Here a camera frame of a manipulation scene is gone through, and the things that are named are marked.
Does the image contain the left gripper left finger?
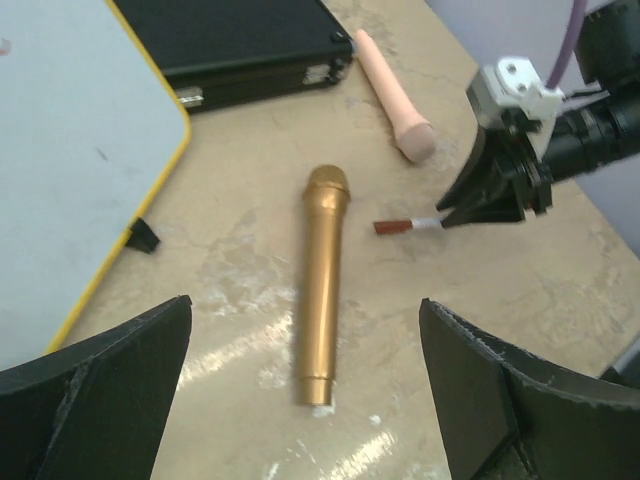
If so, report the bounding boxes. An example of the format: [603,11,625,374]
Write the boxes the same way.
[1,295,192,479]

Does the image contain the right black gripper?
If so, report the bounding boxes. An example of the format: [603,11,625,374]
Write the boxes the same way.
[436,102,639,229]

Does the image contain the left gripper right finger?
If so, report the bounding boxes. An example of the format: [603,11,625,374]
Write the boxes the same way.
[419,299,639,479]

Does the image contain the red white marker pen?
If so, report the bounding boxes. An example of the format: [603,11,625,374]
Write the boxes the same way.
[409,217,443,230]

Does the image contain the red marker cap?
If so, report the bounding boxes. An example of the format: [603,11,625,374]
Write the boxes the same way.
[373,219,413,236]

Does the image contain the yellow framed whiteboard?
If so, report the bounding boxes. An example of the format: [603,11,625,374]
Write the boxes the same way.
[1,1,191,368]

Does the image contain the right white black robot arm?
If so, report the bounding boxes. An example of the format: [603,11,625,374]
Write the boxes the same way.
[436,1,639,229]

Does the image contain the pink microphone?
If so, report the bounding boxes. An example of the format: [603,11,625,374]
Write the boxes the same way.
[354,29,436,164]

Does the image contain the gold microphone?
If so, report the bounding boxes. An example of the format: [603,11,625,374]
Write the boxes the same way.
[298,165,350,406]

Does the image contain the black hard case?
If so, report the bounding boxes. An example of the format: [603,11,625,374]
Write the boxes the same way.
[116,0,355,114]

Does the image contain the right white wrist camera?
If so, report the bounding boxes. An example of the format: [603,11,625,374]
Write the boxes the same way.
[466,57,565,159]

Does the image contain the aluminium frame rails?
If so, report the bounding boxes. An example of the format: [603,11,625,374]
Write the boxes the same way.
[600,334,640,389]

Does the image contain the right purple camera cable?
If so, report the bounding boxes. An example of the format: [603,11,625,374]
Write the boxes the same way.
[544,0,589,96]

